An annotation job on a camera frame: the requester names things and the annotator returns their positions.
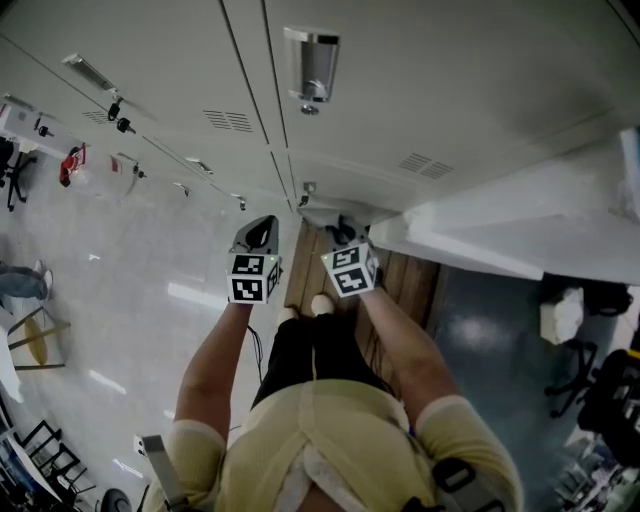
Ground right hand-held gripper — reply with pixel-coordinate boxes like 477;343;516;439
320;214;385;300

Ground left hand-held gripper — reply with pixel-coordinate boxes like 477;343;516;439
227;214;284;305

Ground row of grey locker doors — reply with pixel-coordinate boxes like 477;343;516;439
0;0;640;226

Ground person's left forearm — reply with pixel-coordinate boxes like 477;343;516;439
175;298;274;426

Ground person's right forearm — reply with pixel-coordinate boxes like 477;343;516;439
357;285;464;419

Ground wooden plank platform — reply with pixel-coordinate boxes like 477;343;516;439
283;219;442;401

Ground person's black trousers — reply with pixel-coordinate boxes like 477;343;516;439
251;310;397;407

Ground person's yellow shirt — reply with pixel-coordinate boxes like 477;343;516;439
143;378;525;512

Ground clear plastic bag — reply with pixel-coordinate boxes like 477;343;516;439
74;152;147;202

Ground red bag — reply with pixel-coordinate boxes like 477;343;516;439
58;143;88;188

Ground white crumpled box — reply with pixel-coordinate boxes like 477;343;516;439
538;286;586;346

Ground yellow stool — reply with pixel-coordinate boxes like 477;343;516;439
6;303;72;372

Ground white desk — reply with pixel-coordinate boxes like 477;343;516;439
0;101;87;157

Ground black office chair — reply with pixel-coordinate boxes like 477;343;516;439
0;136;39;213
543;339;602;420

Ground black bag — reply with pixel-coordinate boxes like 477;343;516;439
581;281;634;317

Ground black backpack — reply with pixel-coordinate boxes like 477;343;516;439
576;348;640;467

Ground thin black cable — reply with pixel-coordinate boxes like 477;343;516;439
246;323;267;387

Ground grey shoulder strap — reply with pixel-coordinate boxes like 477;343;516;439
431;456;507;512
140;434;192;512

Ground black frame chair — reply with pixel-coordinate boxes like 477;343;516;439
13;418;97;507

